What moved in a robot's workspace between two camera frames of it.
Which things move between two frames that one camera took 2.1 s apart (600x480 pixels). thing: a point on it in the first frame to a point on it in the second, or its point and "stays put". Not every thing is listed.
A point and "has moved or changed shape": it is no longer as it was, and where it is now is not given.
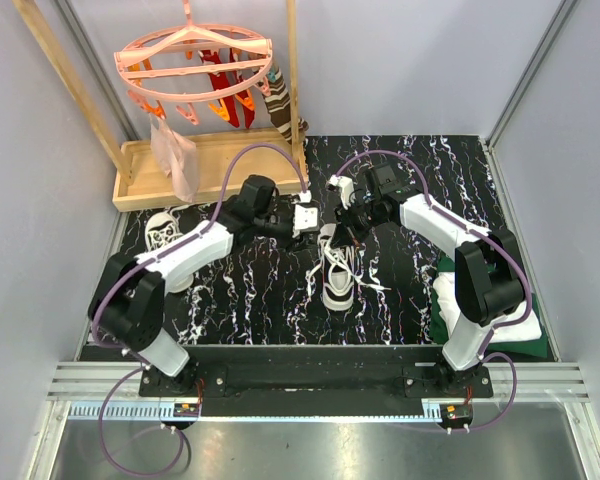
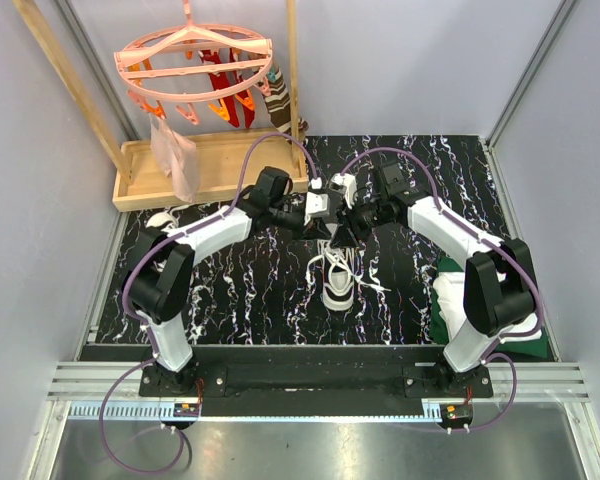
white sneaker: x=337 y=270 stays put
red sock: x=221 y=81 stays put
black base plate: x=182 y=388 stays put
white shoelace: x=329 y=250 has moved or changed shape
